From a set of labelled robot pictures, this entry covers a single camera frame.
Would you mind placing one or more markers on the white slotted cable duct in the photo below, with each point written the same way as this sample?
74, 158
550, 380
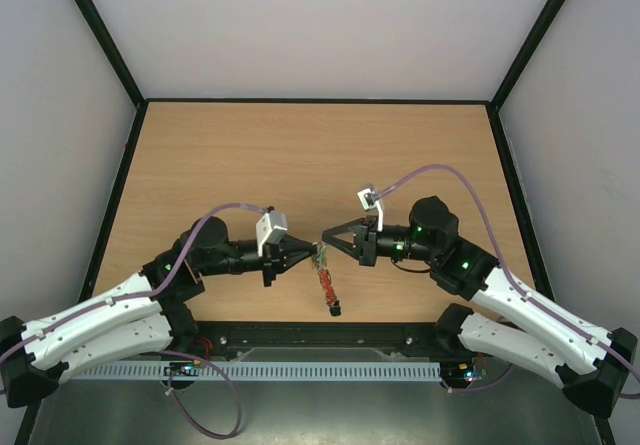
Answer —
268, 371

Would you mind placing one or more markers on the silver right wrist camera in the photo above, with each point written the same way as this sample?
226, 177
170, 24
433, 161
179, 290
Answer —
369, 198

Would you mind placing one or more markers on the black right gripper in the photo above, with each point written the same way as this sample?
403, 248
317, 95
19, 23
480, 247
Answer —
366, 243

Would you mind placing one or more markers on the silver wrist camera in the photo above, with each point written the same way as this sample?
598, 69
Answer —
270, 229
369, 198

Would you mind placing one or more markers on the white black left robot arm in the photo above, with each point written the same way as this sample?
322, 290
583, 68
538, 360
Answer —
146, 313

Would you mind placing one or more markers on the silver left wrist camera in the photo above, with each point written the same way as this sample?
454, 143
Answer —
270, 229

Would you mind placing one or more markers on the black head key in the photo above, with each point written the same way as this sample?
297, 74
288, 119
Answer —
335, 310

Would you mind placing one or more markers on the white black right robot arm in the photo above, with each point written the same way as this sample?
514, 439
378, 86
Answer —
587, 362

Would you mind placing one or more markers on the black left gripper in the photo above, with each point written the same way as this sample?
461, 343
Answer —
278, 257

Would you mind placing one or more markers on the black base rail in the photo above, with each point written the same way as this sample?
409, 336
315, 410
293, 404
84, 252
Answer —
228, 338

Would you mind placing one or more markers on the black enclosure frame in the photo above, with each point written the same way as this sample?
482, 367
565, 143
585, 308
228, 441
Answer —
542, 24

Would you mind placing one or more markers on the metal keyring with red handle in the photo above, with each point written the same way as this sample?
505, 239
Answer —
324, 277

